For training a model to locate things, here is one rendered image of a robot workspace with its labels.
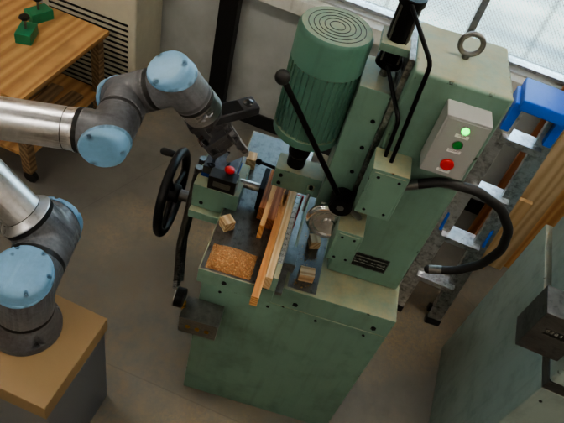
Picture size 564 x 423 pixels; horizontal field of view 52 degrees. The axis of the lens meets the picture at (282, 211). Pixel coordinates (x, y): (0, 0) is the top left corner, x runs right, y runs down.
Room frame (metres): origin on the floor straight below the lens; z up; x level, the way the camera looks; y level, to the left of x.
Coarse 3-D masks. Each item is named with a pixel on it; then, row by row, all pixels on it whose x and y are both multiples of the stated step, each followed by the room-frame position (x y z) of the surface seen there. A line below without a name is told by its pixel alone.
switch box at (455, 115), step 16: (448, 112) 1.04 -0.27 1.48; (464, 112) 1.05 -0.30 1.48; (480, 112) 1.07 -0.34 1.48; (432, 128) 1.09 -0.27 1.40; (448, 128) 1.03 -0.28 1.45; (480, 128) 1.03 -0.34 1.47; (432, 144) 1.03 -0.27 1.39; (448, 144) 1.03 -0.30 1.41; (464, 144) 1.03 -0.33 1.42; (480, 144) 1.03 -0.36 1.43; (432, 160) 1.03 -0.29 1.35; (464, 160) 1.03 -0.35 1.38; (448, 176) 1.03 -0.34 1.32
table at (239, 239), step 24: (264, 144) 1.44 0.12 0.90; (288, 144) 1.47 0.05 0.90; (264, 168) 1.33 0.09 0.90; (192, 216) 1.10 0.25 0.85; (216, 216) 1.11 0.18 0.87; (240, 216) 1.11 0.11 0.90; (216, 240) 0.99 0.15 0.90; (240, 240) 1.02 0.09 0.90; (264, 240) 1.05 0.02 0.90; (240, 288) 0.89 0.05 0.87; (264, 288) 0.89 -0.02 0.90
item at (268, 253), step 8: (280, 216) 1.12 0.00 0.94; (272, 232) 1.05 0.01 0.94; (272, 240) 1.02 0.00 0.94; (272, 248) 0.99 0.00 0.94; (264, 256) 0.96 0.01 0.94; (264, 264) 0.93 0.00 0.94; (264, 272) 0.91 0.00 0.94; (256, 280) 0.88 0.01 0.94; (256, 288) 0.85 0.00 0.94; (256, 296) 0.83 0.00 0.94; (256, 304) 0.83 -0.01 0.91
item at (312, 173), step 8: (280, 160) 1.20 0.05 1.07; (280, 168) 1.17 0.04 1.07; (288, 168) 1.18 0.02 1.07; (304, 168) 1.20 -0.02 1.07; (312, 168) 1.21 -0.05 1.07; (320, 168) 1.22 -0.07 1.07; (280, 176) 1.16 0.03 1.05; (288, 176) 1.16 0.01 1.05; (296, 176) 1.16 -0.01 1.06; (304, 176) 1.17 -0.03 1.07; (312, 176) 1.17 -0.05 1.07; (320, 176) 1.18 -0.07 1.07; (272, 184) 1.16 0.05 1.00; (280, 184) 1.16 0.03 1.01; (288, 184) 1.16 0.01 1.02; (296, 184) 1.16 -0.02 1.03; (304, 184) 1.17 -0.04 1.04; (312, 184) 1.17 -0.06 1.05; (320, 184) 1.17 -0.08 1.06; (304, 192) 1.17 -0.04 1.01
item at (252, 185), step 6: (264, 174) 1.20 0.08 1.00; (246, 180) 1.19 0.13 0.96; (264, 180) 1.18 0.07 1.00; (246, 186) 1.18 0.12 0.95; (252, 186) 1.18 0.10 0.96; (258, 186) 1.18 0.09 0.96; (264, 186) 1.16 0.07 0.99; (258, 192) 1.14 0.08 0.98; (258, 198) 1.14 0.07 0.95; (258, 204) 1.14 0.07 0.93
